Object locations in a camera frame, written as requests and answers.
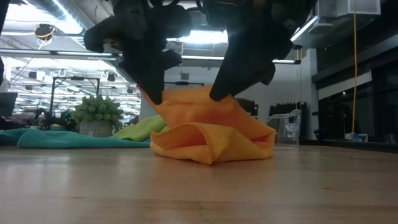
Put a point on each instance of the black background rig frame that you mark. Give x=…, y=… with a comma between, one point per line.
x=186, y=83
x=76, y=78

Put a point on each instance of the black background robot arm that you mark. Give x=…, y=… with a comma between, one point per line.
x=46, y=119

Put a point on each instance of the lime green microfiber towel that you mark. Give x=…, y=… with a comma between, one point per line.
x=140, y=129

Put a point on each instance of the clear plastic bin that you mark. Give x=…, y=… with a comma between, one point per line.
x=289, y=127

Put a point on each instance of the orange microfiber towel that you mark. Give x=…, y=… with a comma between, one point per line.
x=211, y=143

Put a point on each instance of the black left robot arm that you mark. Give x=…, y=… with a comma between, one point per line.
x=3, y=15

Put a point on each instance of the long ceiling light bar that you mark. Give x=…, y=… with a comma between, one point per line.
x=202, y=57
x=84, y=53

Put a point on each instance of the potted artificial green plant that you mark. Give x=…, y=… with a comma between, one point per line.
x=98, y=110

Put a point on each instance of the black stacked chairs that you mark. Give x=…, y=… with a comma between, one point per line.
x=281, y=109

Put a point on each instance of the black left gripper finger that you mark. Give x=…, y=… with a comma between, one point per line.
x=136, y=71
x=155, y=77

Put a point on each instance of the blue and white box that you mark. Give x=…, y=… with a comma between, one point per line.
x=357, y=137

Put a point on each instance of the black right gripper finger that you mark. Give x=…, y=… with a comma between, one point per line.
x=227, y=81
x=244, y=81

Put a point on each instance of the dark background screen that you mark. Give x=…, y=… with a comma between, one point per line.
x=7, y=104

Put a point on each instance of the teal microfiber towel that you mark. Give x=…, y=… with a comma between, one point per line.
x=62, y=140

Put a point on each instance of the ceiling light panel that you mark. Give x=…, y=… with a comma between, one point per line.
x=202, y=36

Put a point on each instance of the black cabinet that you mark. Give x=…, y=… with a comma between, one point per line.
x=248, y=107

